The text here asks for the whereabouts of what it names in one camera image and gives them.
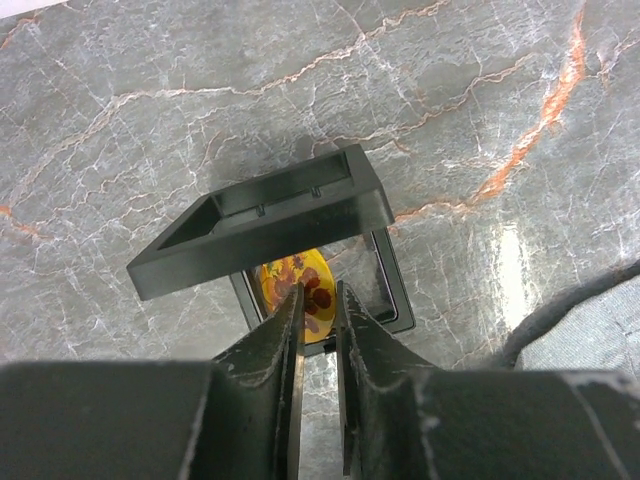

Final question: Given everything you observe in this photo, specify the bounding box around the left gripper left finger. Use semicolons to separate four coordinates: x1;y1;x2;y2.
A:
1;287;304;479

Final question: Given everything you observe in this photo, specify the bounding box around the grey shirt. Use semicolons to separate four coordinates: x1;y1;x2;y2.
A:
499;263;639;378

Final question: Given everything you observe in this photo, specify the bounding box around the yellow floral round brooch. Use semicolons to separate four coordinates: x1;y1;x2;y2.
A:
257;249;337;344

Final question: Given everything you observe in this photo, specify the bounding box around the black box with brooch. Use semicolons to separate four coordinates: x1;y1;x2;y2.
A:
127;145;415;356

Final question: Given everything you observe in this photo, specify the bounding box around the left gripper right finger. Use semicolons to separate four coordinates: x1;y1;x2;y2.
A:
336;283;639;479

